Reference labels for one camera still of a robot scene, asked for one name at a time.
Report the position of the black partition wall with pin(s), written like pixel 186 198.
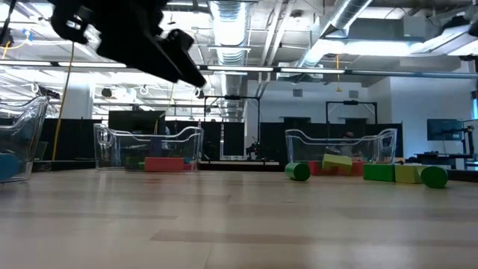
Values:
pixel 213 138
pixel 272 142

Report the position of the red wooden block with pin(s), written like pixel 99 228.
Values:
pixel 190 167

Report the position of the small background robot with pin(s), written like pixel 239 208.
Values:
pixel 254 151

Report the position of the round silver air duct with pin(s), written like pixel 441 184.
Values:
pixel 228 30

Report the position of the green wooden cylinder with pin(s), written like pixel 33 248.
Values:
pixel 297 172
pixel 434 177

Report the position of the background desk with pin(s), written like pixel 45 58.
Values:
pixel 440 156

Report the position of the long ceiling light bar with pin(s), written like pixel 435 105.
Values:
pixel 317 70

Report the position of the black monitor stand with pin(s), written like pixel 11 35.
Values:
pixel 469 138

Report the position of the black ceiling box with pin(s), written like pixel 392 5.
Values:
pixel 5 37

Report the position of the person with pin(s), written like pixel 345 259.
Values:
pixel 349 135

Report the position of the black display panel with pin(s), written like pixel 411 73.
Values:
pixel 136 121

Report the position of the black gantry frame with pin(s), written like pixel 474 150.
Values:
pixel 231 97
pixel 351 102

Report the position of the dark wall screen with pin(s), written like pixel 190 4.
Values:
pixel 444 129

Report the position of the slanted silver air duct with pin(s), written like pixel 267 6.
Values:
pixel 347 15

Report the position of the blue wooden cylinder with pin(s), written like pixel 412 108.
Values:
pixel 9 167

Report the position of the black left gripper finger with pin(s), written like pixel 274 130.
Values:
pixel 177 39
pixel 179 67

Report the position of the clear plastic bin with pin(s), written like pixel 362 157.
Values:
pixel 37 123
pixel 298 145
pixel 108 142

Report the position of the light green wooden block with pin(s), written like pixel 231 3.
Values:
pixel 409 174

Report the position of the red wooden plank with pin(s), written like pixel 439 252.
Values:
pixel 164 164

